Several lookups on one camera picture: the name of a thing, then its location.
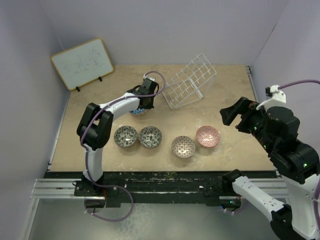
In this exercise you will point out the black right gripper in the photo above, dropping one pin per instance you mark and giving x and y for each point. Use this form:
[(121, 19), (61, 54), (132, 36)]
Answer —
[(228, 113)]

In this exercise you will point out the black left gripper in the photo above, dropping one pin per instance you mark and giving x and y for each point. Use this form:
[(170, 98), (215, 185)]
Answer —
[(149, 105)]

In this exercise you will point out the blue patterned bowl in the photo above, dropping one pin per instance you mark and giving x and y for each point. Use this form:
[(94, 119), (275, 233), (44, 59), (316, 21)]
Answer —
[(137, 112)]

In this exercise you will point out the white wire dish rack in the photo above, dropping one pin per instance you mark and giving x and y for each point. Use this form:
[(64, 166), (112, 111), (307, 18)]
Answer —
[(190, 84)]

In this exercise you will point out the grey leaf bowl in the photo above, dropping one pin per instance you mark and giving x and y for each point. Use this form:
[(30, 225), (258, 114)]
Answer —
[(125, 136), (150, 137)]

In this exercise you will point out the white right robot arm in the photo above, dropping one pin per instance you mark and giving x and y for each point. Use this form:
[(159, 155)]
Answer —
[(276, 130)]

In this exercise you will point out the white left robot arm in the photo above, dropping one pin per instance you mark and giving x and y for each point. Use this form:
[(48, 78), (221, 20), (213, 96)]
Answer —
[(94, 129)]

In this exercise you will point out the red patterned bowl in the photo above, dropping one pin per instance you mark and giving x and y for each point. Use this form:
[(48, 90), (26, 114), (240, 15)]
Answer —
[(208, 136)]

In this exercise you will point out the brown patterned bowl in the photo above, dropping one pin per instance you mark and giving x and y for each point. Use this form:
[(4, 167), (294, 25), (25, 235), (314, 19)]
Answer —
[(183, 147)]

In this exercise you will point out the small framed whiteboard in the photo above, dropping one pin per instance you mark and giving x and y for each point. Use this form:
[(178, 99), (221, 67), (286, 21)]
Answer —
[(82, 64)]

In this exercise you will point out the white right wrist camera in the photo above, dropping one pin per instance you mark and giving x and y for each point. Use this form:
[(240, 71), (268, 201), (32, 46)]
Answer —
[(276, 98)]

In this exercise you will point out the black front mounting rail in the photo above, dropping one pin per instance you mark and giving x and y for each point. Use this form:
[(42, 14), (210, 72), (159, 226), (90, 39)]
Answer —
[(159, 187)]

